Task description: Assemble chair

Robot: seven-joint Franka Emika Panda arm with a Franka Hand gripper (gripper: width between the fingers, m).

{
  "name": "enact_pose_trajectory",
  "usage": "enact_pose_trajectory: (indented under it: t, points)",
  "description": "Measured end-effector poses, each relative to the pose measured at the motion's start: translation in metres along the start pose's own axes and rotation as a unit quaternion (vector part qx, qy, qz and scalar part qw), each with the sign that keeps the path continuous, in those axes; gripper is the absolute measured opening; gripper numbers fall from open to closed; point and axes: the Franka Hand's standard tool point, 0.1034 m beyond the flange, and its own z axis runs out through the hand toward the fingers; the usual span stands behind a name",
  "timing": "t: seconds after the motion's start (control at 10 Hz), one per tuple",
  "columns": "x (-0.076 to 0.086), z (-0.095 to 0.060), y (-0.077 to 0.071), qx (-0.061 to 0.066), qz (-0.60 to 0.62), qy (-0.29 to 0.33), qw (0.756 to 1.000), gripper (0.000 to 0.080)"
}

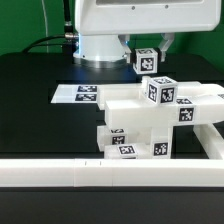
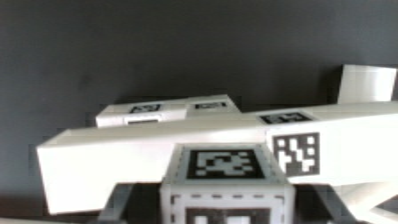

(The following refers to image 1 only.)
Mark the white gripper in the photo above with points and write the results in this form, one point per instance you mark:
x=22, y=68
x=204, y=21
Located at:
x=107, y=17

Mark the white tagged cube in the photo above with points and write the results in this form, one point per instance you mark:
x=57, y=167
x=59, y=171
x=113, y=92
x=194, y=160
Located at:
x=162, y=90
x=146, y=61

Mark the white chair back frame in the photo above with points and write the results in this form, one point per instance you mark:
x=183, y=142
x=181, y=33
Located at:
x=126, y=106

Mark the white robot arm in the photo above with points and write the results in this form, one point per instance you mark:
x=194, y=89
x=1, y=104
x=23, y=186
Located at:
x=100, y=48

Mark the white fiducial marker plate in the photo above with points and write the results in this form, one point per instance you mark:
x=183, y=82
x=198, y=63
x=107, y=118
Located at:
x=70, y=93

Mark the white U-shaped fence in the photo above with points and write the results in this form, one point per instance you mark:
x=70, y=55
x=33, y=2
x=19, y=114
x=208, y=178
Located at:
x=207, y=172

